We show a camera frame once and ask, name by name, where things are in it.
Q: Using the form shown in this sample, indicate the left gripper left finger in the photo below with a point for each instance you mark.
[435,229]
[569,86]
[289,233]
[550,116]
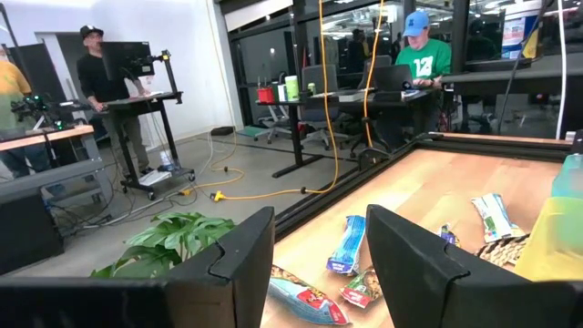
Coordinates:
[218,291]

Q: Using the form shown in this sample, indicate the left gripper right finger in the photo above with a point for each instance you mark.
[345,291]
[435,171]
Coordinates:
[432,291]

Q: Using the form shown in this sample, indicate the white green granola bar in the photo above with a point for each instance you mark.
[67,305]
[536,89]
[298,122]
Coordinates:
[494,218]

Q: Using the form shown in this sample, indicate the blue white granola bar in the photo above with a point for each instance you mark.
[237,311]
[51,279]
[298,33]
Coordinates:
[348,246]

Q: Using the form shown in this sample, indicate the purple granola bar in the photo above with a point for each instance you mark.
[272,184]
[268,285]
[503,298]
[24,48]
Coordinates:
[448,235]

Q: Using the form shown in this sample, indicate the green red granola bar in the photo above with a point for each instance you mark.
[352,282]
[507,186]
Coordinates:
[362,289]

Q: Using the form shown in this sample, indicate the red blue granola bar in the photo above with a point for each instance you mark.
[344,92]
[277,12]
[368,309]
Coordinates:
[309,300]

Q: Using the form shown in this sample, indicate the green leafy plant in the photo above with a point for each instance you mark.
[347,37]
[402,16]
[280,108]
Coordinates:
[159,241]

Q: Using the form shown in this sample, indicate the round woven placemat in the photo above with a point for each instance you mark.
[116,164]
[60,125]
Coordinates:
[501,253]

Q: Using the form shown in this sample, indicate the yellow translucent plastic bin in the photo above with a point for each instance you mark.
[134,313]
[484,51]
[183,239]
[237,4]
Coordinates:
[546,246]

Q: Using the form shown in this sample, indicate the clear water bottle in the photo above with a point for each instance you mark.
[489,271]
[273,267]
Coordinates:
[166,161]

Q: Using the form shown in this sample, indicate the black floor box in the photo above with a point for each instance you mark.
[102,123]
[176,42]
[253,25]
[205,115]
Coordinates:
[222,131]

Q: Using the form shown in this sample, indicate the black office desk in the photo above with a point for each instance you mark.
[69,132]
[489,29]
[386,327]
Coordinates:
[295,136]

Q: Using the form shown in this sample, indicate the light teal translucent bin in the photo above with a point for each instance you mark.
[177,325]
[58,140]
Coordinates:
[569,180]

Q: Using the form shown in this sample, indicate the grey office chair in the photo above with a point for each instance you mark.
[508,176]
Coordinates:
[316,77]
[273,123]

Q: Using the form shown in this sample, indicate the black cabinet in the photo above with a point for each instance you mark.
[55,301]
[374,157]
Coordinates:
[27,232]

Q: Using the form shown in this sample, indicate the red cup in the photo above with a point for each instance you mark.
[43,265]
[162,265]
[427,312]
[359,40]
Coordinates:
[266,95]

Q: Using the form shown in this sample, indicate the black standing desk cart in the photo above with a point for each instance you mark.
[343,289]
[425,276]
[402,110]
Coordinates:
[146,102]

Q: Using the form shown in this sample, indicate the white can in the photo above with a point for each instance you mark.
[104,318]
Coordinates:
[281,93]

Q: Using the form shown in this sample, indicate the white paper stack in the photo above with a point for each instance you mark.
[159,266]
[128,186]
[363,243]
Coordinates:
[350,96]

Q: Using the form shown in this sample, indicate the green canister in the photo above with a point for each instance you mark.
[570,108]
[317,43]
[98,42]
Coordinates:
[292,89]

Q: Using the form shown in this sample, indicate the dark laptop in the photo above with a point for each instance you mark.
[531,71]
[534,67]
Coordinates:
[392,77]

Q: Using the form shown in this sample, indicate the small green can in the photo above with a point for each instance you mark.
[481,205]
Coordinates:
[311,89]

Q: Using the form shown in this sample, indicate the person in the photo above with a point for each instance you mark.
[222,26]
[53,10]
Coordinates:
[11,86]
[93,77]
[426,59]
[357,50]

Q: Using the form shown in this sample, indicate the grey counter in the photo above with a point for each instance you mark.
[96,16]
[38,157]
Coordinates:
[524,77]

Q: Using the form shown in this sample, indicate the wooden top workbench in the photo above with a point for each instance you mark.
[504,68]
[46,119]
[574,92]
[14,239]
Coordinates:
[45,136]

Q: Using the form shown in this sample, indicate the black computer monitor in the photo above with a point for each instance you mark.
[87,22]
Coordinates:
[127,59]

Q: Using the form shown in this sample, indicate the white barrel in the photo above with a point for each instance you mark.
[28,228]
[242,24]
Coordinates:
[519,32]

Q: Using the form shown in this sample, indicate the black frame corner bracket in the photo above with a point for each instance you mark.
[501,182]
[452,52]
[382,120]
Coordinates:
[373,159]

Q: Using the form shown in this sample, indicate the black table frame rail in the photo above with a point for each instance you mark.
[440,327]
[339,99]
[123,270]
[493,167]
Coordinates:
[501,151]

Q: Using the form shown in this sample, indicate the black steel post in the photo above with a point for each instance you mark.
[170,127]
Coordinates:
[460,36]

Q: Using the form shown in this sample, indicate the black camera rig green lights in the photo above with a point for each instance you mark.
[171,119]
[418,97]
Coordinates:
[34,107]

